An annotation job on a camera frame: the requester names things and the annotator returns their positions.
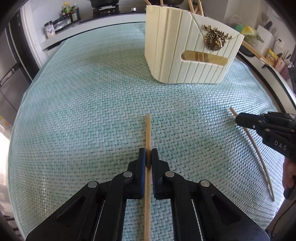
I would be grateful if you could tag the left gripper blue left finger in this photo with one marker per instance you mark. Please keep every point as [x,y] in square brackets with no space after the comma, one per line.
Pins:
[141,172]

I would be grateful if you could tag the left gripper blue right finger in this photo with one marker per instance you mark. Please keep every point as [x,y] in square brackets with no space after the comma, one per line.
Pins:
[159,168]

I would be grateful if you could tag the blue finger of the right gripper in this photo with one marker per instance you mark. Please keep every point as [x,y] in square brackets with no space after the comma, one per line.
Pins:
[251,121]

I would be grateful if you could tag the wooden chopstick four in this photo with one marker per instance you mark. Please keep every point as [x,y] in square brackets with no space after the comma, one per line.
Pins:
[148,180]

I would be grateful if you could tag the wooden chopstick eight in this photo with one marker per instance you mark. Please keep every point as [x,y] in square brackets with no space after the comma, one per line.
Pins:
[191,7]

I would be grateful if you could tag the wooden chopstick nine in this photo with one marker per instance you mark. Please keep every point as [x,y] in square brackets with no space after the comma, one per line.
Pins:
[200,8]

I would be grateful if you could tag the person's right hand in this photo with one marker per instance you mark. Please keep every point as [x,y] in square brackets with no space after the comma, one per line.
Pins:
[289,171]

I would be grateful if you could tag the purple soap bottle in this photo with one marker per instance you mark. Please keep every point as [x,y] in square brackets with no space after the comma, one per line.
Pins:
[285,72]

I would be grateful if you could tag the pink utensil cup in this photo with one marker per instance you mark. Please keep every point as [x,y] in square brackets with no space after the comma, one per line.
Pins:
[279,65]

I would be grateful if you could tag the yellow tin can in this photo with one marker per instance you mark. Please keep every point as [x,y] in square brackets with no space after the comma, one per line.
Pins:
[271,57]

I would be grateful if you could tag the wooden cutting board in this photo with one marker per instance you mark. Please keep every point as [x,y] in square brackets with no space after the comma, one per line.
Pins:
[250,51]

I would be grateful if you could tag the light blue woven table mat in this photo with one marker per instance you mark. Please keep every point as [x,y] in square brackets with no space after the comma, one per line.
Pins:
[83,118]

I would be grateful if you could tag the white knife block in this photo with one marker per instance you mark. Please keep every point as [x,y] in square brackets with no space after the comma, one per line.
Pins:
[267,38]

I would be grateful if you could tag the cream plastic utensil holder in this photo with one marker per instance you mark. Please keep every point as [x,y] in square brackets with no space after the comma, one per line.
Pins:
[183,47]

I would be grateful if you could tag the yellow cardboard box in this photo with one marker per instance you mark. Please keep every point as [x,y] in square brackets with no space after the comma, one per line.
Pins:
[6,128]

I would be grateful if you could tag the grey double door refrigerator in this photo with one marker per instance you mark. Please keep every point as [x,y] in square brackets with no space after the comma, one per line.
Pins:
[14,79]

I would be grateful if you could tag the white spice shaker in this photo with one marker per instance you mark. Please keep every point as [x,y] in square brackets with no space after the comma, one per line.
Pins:
[49,29]

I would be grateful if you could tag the spice jar rack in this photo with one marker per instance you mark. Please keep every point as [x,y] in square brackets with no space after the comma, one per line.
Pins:
[60,24]

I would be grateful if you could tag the black pot orange lid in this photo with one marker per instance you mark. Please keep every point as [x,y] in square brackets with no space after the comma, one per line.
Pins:
[103,3]

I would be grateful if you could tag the sauce bottles group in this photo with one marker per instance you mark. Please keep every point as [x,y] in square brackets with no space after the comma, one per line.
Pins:
[70,14]

